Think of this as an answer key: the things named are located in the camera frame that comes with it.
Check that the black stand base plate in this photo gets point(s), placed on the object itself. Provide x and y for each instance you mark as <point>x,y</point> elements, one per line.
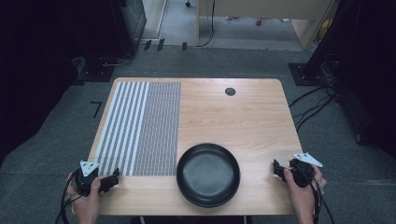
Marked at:
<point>96,73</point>
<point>303,74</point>

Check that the dark curtain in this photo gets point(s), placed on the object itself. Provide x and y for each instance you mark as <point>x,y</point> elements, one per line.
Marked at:
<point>370,62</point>
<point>34,68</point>

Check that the yellow object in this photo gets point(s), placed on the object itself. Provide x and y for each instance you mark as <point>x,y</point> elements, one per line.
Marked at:
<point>324,30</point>

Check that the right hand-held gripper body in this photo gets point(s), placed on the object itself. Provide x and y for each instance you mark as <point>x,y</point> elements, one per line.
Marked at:
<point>302,174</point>

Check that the light wooden cabinet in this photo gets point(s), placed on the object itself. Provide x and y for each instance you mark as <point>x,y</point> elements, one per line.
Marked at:
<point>264,7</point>

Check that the grey white striped placemat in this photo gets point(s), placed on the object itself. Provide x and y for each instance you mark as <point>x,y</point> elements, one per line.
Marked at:
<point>140,124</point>

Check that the person's right hand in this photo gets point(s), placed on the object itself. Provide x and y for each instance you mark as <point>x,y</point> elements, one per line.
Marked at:
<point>303,199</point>

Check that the black round plate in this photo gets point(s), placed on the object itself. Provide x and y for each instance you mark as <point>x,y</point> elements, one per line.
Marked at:
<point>208,175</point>

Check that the dark glass-sided cabinet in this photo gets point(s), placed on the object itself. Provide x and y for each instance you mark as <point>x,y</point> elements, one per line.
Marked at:
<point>135,21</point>

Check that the person's left hand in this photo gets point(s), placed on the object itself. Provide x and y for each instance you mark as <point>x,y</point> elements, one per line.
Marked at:
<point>87,207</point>

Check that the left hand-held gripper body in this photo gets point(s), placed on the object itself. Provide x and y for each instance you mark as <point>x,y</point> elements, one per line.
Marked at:
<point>84,182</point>

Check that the small red object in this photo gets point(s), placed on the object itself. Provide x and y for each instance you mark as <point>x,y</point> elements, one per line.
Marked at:
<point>258,21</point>

